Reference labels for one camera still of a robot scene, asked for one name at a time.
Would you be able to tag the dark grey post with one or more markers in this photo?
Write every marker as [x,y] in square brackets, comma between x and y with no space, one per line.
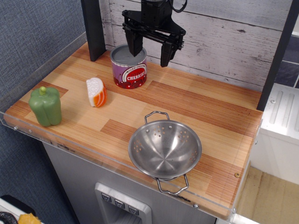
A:
[93,28]
[279,54]

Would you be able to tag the orange white apple slice toy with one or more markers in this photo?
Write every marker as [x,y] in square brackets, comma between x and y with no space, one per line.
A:
[97,93]

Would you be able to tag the yellow orange object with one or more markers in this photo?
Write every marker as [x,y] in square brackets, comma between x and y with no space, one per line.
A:
[28,219]

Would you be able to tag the dark grey right post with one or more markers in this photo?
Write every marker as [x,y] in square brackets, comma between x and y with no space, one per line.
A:
[279,54]

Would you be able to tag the white toy sink unit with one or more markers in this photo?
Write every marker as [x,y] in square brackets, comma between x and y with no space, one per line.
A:
[276,149]

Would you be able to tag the green toy bell pepper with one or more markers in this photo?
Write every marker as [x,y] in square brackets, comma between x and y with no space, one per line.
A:
[45,104]

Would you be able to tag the dark grey left post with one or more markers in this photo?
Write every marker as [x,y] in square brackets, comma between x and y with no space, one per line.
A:
[93,28]

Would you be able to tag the grey toy fridge cabinet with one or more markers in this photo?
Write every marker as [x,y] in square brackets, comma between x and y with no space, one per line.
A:
[79,176]

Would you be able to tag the stainless steel colander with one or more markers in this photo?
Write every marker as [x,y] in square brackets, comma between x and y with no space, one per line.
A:
[165,150]

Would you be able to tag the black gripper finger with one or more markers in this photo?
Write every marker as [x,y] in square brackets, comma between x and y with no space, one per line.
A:
[168,51]
[134,41]

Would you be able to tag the purple red cherries can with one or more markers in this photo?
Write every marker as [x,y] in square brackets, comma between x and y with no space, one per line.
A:
[129,71]

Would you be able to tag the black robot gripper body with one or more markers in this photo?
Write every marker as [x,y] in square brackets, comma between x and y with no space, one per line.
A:
[154,21]

